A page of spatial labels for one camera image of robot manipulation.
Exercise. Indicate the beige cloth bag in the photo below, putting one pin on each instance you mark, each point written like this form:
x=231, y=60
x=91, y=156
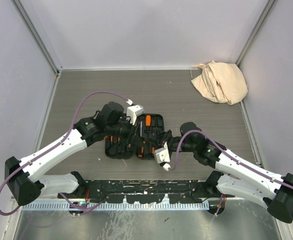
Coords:
x=221, y=82

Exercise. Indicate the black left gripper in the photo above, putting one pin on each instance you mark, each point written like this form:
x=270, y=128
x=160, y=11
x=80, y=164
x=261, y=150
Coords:
x=127, y=120

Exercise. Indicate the black plastic tool case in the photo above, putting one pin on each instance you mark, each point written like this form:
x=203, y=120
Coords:
x=115, y=147

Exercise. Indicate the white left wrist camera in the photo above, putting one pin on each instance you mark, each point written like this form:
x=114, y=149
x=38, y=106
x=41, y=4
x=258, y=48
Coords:
x=133, y=111

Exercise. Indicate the black handled screwdriver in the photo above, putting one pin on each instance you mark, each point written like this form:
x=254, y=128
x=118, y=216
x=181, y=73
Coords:
x=142, y=150

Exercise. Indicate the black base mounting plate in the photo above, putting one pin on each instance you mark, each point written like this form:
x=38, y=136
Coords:
x=147, y=191

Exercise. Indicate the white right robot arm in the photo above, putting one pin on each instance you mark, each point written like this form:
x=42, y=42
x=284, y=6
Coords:
x=232, y=175

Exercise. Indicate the orange handled screwdriver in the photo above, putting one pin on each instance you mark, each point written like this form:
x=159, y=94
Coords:
x=148, y=120

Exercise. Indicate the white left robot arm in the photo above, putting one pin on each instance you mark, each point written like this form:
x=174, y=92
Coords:
x=27, y=178

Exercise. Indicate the slotted grey cable duct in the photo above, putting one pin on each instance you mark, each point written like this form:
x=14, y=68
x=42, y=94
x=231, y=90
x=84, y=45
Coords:
x=55, y=205

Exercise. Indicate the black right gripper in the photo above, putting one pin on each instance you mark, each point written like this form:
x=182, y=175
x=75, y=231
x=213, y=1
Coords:
x=159, y=139

